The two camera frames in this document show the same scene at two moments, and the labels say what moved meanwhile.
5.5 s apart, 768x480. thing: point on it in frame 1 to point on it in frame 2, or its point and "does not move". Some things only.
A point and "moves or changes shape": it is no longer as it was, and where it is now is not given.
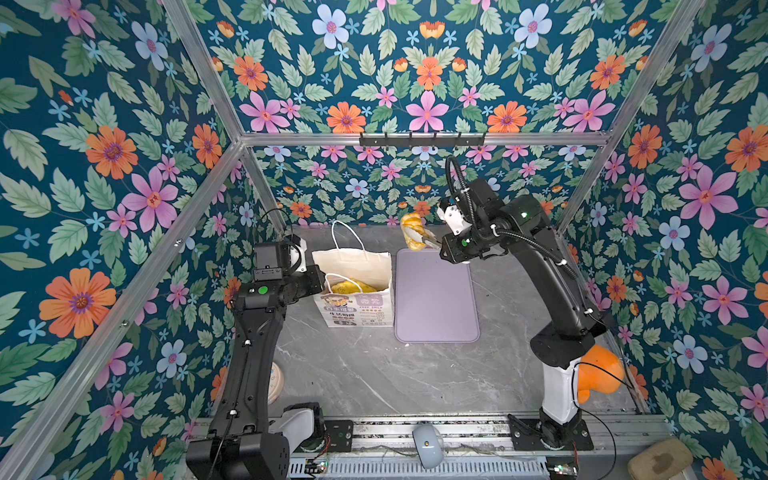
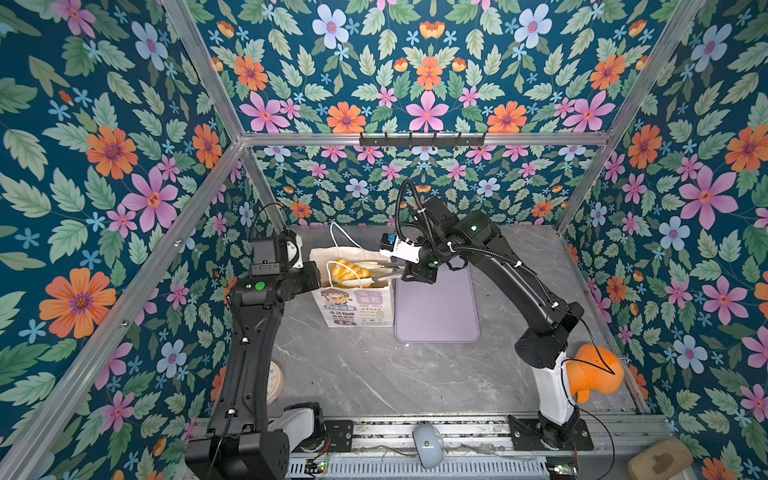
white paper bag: [358, 288] does not move
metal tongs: [434, 241] moves or changes shape
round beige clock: [276, 384] does not move
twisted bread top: [412, 228] to [342, 270]
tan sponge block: [661, 461] does not move
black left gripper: [317, 281] does not move
